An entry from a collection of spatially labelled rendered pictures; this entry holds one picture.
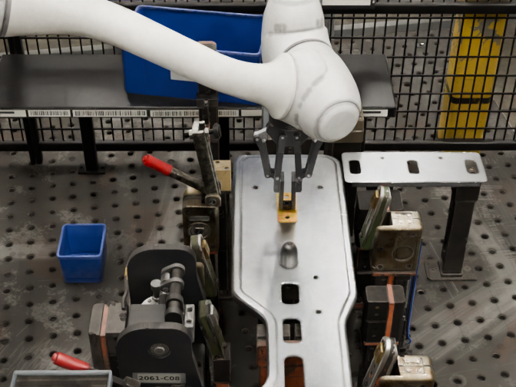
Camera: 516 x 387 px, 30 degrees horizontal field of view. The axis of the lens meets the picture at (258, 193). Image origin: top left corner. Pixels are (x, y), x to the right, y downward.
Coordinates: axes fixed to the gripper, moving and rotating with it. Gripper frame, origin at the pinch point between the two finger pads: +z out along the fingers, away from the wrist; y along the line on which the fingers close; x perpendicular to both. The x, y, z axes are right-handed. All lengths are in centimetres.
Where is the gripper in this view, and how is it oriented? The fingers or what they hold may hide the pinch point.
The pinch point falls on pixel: (287, 190)
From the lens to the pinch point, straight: 181.6
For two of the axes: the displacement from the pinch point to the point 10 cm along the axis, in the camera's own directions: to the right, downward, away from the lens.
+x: -0.1, -6.5, 7.6
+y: 10.0, 0.0, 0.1
